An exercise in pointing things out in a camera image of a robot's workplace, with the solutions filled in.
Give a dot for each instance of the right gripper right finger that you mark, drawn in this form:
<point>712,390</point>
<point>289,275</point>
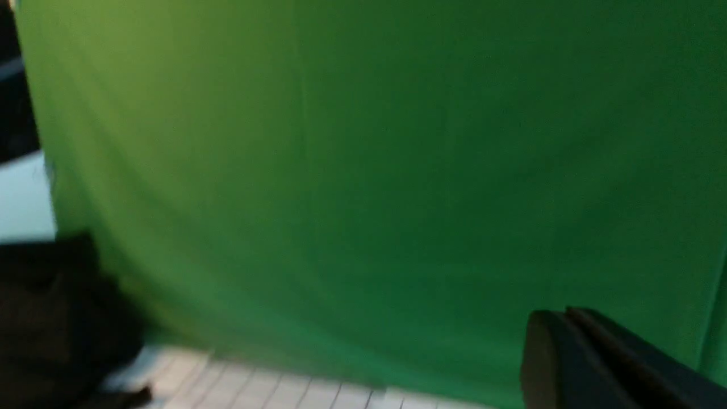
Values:
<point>651,377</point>

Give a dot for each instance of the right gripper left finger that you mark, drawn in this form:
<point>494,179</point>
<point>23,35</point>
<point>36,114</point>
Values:
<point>560,369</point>

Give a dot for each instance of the green backdrop cloth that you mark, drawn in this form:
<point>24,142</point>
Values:
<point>382,191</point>

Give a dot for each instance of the dark clothes pile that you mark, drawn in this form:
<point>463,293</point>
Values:
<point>65,328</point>

